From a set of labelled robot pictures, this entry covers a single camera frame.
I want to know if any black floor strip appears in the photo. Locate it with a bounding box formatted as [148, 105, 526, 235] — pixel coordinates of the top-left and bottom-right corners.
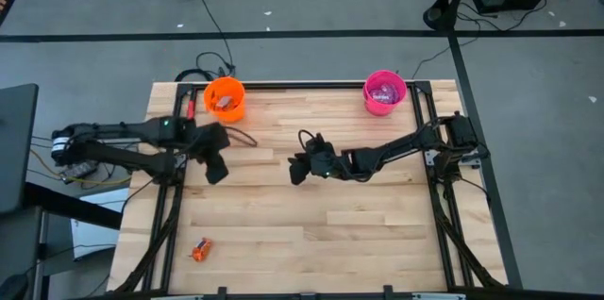
[0, 29, 604, 44]
[426, 0, 525, 291]

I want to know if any white board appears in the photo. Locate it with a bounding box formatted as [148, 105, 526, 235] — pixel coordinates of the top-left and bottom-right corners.
[70, 187, 131, 262]

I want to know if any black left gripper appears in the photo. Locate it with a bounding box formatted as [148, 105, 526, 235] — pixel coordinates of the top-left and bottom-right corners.
[181, 118, 232, 186]

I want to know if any black power adapter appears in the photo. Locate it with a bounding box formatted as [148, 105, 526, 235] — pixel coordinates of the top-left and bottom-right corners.
[59, 160, 99, 181]

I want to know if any black beam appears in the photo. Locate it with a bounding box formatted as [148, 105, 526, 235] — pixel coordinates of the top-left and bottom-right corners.
[21, 181, 124, 231]

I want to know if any black left wrist camera cable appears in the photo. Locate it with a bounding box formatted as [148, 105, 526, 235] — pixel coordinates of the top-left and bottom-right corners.
[225, 125, 259, 148]

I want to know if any dark grey panel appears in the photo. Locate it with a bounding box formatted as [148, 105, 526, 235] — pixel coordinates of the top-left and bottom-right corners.
[0, 83, 40, 216]

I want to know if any large purple Skittles wrapper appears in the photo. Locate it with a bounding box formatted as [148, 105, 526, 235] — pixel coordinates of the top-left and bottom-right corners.
[368, 83, 401, 105]

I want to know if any orange halloween bucket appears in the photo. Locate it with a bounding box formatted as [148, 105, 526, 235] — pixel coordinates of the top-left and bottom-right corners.
[203, 76, 247, 125]

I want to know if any pink halloween bucket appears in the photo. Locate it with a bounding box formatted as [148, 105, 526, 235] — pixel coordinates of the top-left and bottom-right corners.
[362, 69, 409, 118]

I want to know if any black aluminium table frame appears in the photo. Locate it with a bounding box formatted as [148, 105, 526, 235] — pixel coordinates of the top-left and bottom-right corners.
[107, 78, 509, 300]

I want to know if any yellow floor cable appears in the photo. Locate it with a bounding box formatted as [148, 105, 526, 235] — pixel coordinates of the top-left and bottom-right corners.
[28, 147, 133, 187]

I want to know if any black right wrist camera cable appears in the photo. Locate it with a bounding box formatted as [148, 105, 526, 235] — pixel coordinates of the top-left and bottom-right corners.
[297, 128, 323, 150]

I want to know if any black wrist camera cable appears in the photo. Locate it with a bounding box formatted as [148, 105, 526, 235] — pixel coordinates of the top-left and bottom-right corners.
[225, 125, 259, 148]
[297, 128, 323, 150]

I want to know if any dark grey furniture piece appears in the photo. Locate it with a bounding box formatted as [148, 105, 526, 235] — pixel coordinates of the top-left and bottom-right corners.
[0, 205, 48, 300]

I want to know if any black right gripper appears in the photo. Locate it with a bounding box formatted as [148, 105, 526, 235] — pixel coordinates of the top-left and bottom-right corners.
[288, 134, 353, 187]

